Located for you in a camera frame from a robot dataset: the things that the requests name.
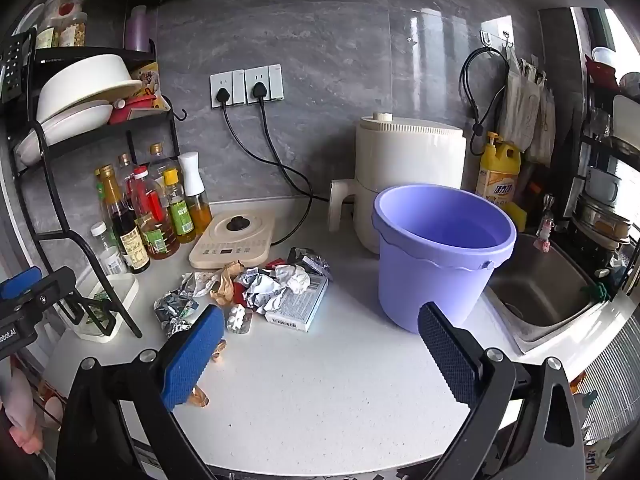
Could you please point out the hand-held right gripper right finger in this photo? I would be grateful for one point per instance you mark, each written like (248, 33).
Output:
(450, 355)

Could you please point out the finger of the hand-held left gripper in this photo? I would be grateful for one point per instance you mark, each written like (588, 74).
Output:
(95, 317)
(20, 282)

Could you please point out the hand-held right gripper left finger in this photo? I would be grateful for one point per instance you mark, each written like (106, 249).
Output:
(192, 355)

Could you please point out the silver foil snack wrapper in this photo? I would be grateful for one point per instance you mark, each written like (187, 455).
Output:
(175, 305)

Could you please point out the purple plastic bucket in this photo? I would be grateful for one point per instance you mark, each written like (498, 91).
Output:
(425, 270)

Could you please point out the small brown paper scrap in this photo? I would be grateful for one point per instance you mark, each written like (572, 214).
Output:
(219, 351)
(201, 396)

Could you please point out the white plastic tray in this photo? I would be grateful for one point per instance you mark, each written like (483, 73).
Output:
(125, 290)

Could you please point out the small crumpled white tissue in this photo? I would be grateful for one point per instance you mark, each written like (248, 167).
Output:
(237, 319)

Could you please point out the small clear white-capped bottle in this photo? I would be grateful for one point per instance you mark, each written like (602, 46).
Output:
(110, 257)

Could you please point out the pink cloth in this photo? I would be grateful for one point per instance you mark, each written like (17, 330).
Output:
(17, 395)

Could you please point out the crumpled white plastic wrap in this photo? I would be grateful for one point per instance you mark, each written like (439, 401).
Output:
(200, 282)

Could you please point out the crumpled brown paper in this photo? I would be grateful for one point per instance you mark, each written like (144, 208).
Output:
(225, 285)

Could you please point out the crumpled red white wrapper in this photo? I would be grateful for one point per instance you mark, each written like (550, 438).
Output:
(240, 294)

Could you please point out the dark soy sauce bottle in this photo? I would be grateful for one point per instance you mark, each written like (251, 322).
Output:
(127, 240)

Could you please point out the black kitchen rack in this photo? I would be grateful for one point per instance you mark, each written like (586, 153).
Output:
(52, 195)

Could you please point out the red-capped sauce bottle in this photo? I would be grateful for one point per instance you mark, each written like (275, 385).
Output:
(155, 230)

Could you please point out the grey printed cardboard box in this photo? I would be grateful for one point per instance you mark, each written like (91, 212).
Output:
(295, 307)

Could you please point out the steel sink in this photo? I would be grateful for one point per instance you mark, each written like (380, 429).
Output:
(540, 285)

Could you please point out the crumpled white paper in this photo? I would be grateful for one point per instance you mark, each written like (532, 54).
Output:
(295, 280)

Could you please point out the yellow-capped green label bottle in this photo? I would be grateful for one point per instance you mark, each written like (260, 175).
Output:
(179, 215)

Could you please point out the crumpled dark foil wrapper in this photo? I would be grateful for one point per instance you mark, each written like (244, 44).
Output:
(312, 262)

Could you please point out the pink toy figure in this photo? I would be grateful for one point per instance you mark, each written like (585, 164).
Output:
(544, 232)

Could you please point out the yellow sponge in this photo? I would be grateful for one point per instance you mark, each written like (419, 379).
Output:
(517, 216)

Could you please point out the white-capped oil spray bottle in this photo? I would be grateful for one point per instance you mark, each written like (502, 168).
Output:
(195, 195)

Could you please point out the green scrubber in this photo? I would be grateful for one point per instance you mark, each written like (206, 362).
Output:
(596, 292)

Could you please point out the white plate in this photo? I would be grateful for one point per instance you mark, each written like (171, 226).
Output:
(65, 122)

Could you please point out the grey ribbed drain mat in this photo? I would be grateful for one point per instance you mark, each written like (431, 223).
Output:
(615, 380)

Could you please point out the clear bottle brown cap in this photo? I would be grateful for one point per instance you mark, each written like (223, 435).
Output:
(160, 162)

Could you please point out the yellow detergent bottle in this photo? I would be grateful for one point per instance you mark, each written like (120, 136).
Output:
(497, 175)

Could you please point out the steel pot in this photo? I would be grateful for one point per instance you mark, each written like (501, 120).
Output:
(602, 222)

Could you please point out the white air fryer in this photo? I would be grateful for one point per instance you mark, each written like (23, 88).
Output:
(410, 155)

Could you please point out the large white bowl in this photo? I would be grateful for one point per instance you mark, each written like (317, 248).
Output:
(85, 82)

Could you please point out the white enamel mug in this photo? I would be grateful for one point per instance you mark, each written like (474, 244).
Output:
(602, 182)

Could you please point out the yellow snack packet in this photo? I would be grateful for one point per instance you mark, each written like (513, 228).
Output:
(150, 77)

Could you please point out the black dish shelf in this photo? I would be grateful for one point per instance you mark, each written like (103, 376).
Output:
(600, 150)

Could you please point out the clear storage jar with nuts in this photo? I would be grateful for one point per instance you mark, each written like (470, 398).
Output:
(72, 32)

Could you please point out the black power plug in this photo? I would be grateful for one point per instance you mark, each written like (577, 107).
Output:
(223, 95)
(259, 90)

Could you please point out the hanging white bags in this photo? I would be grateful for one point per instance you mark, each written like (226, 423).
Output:
(522, 105)

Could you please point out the pale purple bottle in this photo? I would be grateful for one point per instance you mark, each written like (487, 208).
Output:
(137, 30)

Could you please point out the clear storage jar red contents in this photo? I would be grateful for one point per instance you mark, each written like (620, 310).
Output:
(67, 6)

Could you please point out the red dish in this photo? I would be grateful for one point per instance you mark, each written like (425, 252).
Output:
(602, 75)

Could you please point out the white wall socket with switch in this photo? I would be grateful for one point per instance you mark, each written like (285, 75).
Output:
(274, 80)

